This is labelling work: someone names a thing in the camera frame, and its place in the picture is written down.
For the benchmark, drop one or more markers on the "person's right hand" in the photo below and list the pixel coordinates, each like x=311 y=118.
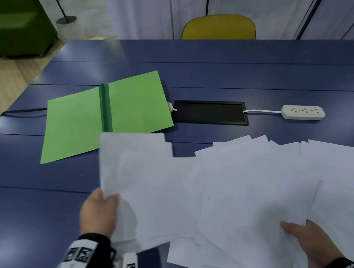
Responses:
x=318 y=246

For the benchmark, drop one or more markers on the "person's left hand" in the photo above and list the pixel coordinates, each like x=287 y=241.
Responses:
x=99 y=216

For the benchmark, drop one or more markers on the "green folder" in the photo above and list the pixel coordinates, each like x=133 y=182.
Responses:
x=69 y=128

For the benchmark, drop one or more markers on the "pile of white papers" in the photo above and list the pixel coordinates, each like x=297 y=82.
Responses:
x=248 y=178

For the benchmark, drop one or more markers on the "white power strip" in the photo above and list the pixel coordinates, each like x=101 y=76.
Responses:
x=302 y=112

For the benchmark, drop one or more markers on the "white plant pot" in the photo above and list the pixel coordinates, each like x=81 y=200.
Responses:
x=70 y=30

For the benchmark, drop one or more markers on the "white curtain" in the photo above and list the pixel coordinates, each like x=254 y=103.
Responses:
x=139 y=13

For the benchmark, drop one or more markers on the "green sofa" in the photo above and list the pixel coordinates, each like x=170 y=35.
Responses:
x=5 y=30

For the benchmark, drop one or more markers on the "yellow chair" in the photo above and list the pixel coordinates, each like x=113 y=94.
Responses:
x=219 y=28

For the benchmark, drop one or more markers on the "thick black partition post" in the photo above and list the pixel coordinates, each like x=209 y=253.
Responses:
x=317 y=1

